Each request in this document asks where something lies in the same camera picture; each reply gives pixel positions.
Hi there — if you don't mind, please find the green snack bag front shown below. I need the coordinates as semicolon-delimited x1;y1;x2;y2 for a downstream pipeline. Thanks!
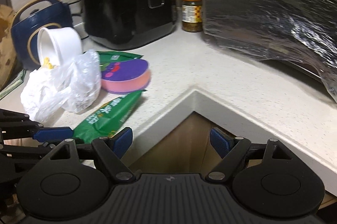
73;90;145;144

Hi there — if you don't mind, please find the green snack bag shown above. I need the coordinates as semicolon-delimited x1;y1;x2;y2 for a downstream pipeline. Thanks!
73;90;145;144
98;51;143;65

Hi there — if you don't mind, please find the clear plastic bag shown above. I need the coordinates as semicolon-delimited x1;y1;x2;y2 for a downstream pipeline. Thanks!
21;49;101;123

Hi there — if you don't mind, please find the purple eggplant sponge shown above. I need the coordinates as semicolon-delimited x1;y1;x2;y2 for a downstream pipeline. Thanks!
101;59;151;94

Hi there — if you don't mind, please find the white paper bowl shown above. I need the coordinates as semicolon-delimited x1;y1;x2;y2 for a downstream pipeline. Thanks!
37;27;83;66

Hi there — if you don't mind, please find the green patterned mat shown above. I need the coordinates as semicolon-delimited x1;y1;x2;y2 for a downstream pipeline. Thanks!
0;69;26;100

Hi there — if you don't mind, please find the round wooden cutting board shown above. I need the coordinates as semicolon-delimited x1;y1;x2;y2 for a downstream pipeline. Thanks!
0;4;17;89

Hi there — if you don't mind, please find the green snack bag rear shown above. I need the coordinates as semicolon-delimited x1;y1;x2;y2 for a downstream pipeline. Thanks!
98;51;143;65

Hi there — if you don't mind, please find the navy blue electric kettle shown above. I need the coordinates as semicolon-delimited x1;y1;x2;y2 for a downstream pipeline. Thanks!
10;0;73;71

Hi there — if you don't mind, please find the sauce jar orange lid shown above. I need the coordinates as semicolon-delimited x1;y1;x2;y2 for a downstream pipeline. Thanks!
181;0;203;32

